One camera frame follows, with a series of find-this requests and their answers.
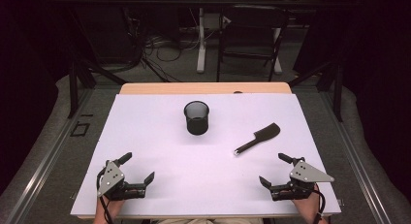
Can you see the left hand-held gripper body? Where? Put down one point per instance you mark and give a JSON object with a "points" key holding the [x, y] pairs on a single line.
{"points": [[111, 178]]}

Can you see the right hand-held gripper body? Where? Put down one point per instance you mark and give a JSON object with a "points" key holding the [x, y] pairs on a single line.
{"points": [[307, 175]]}

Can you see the black mesh pen cup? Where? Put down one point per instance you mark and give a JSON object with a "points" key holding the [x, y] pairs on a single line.
{"points": [[197, 125]]}

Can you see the person's left hand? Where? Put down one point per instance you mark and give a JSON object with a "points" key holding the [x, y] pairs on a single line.
{"points": [[110, 208]]}

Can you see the person's right hand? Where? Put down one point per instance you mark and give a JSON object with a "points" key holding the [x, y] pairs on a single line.
{"points": [[308, 208]]}

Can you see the white table mat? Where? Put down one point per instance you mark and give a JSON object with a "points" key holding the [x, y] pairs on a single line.
{"points": [[194, 172]]}

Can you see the person's beige trousers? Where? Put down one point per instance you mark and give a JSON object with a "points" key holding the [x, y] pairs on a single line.
{"points": [[206, 221]]}

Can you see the light wooden table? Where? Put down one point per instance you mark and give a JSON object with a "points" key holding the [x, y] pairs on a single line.
{"points": [[194, 88]]}

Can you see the black folding chair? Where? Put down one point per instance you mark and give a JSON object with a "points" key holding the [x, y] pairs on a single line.
{"points": [[252, 17]]}

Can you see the white control box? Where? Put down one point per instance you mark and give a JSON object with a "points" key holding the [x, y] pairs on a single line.
{"points": [[213, 22]]}

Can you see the aluminium floor rail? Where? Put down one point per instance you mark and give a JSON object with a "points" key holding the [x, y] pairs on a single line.
{"points": [[48, 156], [355, 166]]}

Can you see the black metal frame stand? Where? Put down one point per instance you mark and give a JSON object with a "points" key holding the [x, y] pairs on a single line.
{"points": [[73, 88], [337, 94]]}

